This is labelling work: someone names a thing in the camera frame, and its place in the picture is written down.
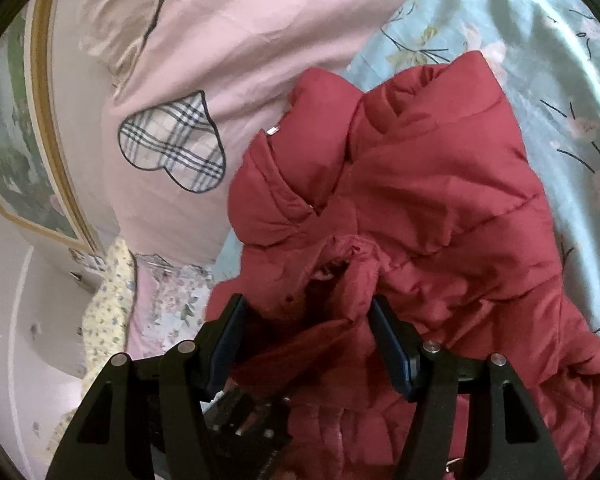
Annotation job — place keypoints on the floral pink pillow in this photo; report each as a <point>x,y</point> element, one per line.
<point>170,300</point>

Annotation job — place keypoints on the gold framed wall picture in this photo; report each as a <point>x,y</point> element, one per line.
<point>15,125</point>

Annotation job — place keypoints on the yellow floral cloth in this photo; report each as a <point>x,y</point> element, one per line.
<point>110,300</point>

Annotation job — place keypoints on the red puffer jacket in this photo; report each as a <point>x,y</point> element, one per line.
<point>430,185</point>

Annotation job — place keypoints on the light blue floral bed sheet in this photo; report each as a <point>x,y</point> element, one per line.
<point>530,35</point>

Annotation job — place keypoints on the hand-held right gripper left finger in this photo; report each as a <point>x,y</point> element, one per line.
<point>227,345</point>

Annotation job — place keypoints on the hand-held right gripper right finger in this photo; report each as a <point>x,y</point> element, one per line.
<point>392,350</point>

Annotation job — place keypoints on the pink duvet with plaid hearts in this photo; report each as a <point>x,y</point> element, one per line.
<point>230,35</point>

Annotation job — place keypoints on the beige satin pillow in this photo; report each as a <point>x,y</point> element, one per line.
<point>125,20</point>

